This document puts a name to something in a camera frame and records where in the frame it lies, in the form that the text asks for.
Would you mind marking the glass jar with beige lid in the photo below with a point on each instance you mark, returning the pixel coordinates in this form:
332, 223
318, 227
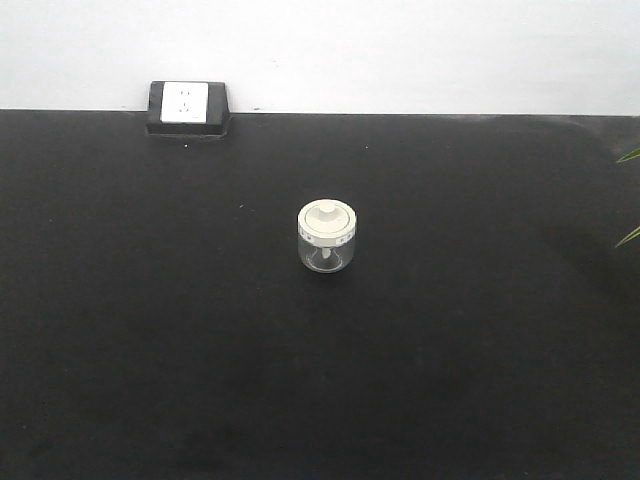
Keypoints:
326, 235

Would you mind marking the white socket in black box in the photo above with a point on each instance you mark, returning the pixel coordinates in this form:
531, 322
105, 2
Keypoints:
188, 109

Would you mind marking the green plant leaves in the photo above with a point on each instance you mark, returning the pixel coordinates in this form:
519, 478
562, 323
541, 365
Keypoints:
633, 204

